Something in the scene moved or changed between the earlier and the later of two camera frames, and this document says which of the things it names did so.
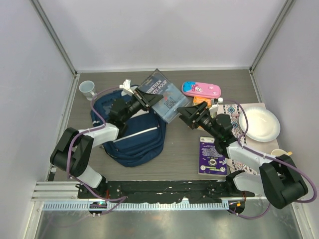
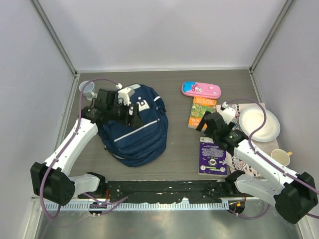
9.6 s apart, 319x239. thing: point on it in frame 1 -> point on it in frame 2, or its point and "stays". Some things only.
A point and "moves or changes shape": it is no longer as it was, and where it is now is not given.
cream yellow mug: [279, 152] stays
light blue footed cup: [86, 87] stays
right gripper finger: [188, 115] -> [202, 122]
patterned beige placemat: [235, 111] stays
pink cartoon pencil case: [201, 89] stays
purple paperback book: [210, 162] stays
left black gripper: [150, 99] -> [133, 120]
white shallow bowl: [263, 124] stays
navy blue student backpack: [144, 143] moves or changes shape
